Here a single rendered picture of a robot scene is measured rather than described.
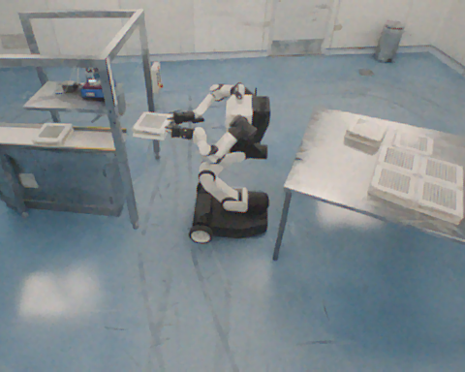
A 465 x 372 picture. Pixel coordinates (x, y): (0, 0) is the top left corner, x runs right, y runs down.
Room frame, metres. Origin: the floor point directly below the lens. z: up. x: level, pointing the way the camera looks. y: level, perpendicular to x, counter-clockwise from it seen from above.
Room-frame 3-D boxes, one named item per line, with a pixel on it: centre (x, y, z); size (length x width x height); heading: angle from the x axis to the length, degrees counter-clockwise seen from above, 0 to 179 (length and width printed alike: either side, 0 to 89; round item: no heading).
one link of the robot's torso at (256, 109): (1.98, -0.46, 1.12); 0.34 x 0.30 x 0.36; 170
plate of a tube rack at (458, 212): (1.33, -1.52, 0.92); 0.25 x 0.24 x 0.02; 145
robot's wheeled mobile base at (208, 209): (1.99, -0.39, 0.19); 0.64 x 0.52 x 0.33; 80
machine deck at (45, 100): (2.19, 0.78, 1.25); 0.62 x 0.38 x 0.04; 80
